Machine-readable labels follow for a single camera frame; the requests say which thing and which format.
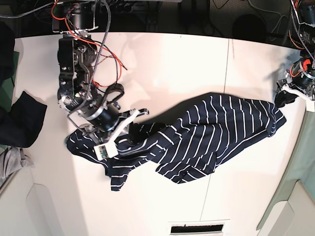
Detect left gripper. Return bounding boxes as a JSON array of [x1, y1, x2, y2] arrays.
[[274, 60, 315, 108]]

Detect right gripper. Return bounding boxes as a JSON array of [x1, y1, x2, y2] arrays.
[[81, 105, 144, 144]]

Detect navy white striped t-shirt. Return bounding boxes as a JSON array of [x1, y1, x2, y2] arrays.
[[65, 93, 286, 191]]

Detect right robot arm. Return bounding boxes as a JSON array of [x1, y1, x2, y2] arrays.
[[51, 0, 149, 144]]

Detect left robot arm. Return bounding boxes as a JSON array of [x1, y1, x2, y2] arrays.
[[274, 0, 315, 112]]

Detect black round floor object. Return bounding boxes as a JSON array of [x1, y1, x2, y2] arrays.
[[232, 14, 266, 43]]

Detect white table vent slot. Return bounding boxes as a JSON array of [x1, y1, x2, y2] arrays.
[[167, 219, 230, 236]]

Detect dark navy folded garment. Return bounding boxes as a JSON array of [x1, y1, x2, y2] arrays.
[[0, 92, 47, 148]]

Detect grey crumpled garment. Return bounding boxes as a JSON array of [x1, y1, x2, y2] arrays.
[[0, 147, 34, 182]]

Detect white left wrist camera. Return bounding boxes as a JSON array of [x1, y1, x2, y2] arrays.
[[306, 100, 315, 113]]

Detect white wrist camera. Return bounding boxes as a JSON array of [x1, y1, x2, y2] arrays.
[[94, 142, 119, 161], [306, 100, 315, 113]]

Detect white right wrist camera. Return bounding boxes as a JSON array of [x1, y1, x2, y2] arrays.
[[94, 142, 119, 161]]

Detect white floor cables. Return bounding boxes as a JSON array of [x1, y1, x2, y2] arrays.
[[246, 0, 291, 42]]

